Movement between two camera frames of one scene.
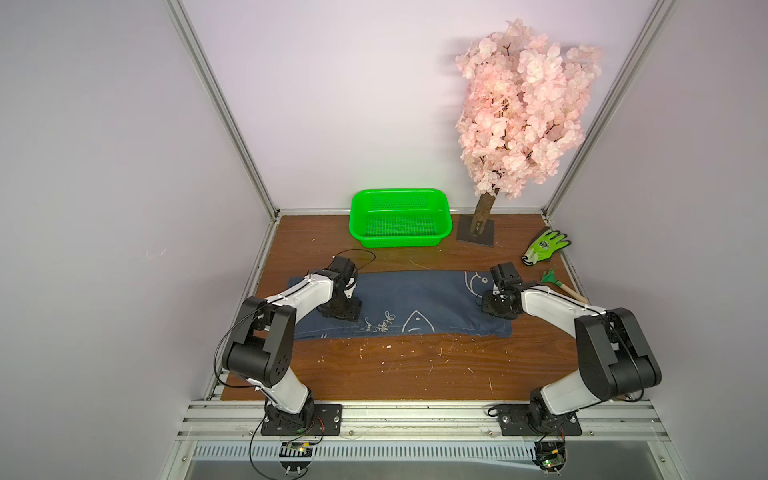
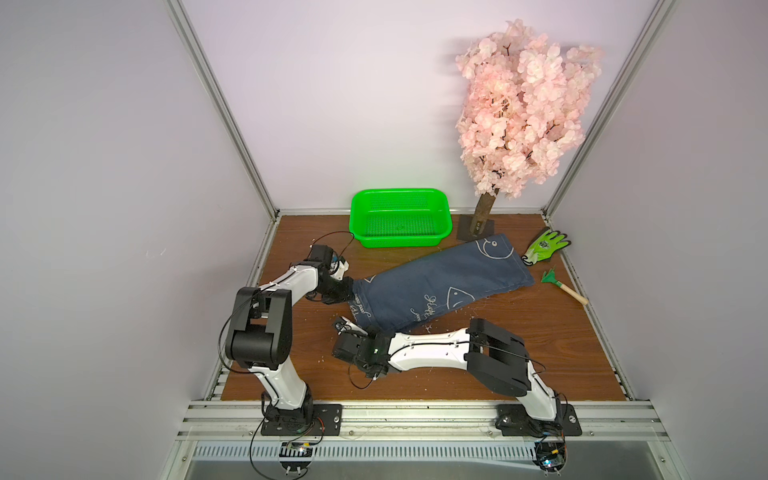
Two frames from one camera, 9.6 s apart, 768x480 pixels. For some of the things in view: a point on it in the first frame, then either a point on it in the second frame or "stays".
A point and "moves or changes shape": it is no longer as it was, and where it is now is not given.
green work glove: (547, 244) stays
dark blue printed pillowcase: (411, 305) moves or changes shape
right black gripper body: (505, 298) -> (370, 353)
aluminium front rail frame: (420, 421) stays
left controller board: (295, 456) stays
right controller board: (550, 455) stays
